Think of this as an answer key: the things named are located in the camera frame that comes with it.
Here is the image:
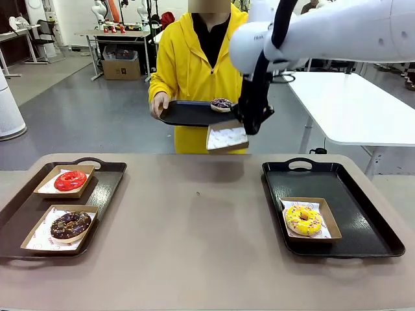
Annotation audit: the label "dark brown serving tray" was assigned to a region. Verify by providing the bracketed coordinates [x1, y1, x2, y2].
[0, 157, 128, 260]

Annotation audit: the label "white side desk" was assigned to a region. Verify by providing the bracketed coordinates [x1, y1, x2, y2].
[0, 24, 42, 78]

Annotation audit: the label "person in yellow hoodie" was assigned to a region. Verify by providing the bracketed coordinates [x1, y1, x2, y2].
[148, 0, 250, 155]

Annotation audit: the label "white ribbed cylinder appliance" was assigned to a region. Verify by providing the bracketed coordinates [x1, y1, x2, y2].
[0, 67, 27, 142]

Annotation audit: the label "yellow sprinkled donut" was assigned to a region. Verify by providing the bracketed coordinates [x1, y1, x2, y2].
[284, 204, 324, 236]

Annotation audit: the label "brown cardboard food box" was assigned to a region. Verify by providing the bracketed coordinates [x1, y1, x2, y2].
[279, 196, 343, 244]
[19, 203, 99, 257]
[33, 164, 96, 199]
[206, 120, 250, 156]

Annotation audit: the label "black office chair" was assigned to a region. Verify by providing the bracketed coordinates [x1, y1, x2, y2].
[32, 19, 65, 64]

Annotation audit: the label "red jacket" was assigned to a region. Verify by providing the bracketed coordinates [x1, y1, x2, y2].
[160, 11, 176, 32]

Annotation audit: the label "red glazed donut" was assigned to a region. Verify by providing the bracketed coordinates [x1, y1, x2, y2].
[54, 170, 88, 192]

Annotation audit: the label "brown cardboard shipping box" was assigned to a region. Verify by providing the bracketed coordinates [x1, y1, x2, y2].
[101, 58, 142, 81]

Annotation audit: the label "person's right forearm yellow sleeve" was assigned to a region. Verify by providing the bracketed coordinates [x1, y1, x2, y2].
[148, 73, 172, 98]

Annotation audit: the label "large white table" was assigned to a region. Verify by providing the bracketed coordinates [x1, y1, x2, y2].
[283, 71, 415, 178]

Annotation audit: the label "black sleeved arm cable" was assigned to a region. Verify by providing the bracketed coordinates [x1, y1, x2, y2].
[251, 0, 298, 98]

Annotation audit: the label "black hand-held tray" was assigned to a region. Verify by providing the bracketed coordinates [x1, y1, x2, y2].
[157, 99, 247, 128]

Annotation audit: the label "black floor cable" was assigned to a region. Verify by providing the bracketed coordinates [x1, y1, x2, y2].
[309, 137, 327, 155]

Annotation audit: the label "black serving tray with handles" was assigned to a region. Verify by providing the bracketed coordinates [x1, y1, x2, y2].
[261, 157, 406, 259]

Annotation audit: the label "person's right hand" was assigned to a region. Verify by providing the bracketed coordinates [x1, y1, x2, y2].
[150, 93, 171, 121]

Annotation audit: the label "grey background work table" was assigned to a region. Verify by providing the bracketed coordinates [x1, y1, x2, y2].
[74, 29, 153, 82]

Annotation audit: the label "chocolate donut purple sprinkles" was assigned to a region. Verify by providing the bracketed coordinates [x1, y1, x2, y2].
[210, 98, 234, 113]

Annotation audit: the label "chocolate donut with yellow bits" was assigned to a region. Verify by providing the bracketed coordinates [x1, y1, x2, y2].
[50, 211, 93, 244]

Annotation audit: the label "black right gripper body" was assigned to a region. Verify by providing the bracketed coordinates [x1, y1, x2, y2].
[243, 76, 272, 109]

